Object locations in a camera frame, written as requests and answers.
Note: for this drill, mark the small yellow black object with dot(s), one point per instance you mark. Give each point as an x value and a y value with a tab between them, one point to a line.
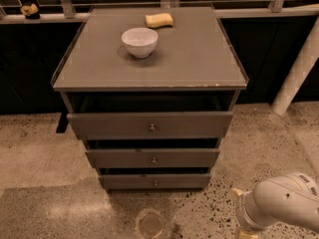
30	11

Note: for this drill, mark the grey drawer cabinet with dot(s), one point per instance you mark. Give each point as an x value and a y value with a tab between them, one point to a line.
192	69

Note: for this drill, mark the yellow sponge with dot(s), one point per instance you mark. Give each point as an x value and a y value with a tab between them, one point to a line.
159	20

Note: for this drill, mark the white ceramic bowl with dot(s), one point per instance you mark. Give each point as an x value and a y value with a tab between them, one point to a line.
140	42

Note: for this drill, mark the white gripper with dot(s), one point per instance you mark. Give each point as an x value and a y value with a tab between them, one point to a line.
243	208

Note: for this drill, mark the grey middle drawer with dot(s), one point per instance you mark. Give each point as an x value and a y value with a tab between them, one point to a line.
152	158

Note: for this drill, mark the grey drawer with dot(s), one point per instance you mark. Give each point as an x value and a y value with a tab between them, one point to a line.
150	125
152	158
154	181

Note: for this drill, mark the metal window railing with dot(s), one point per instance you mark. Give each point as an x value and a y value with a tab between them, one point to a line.
50	16

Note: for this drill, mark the grey bottom drawer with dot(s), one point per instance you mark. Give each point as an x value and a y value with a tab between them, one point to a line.
154	181

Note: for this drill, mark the grey top drawer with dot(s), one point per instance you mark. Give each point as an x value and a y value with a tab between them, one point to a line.
150	125

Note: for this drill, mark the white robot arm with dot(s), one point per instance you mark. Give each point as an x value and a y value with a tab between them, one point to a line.
292	199

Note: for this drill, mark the white diagonal pipe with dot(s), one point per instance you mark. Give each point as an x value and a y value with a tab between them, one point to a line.
302	66

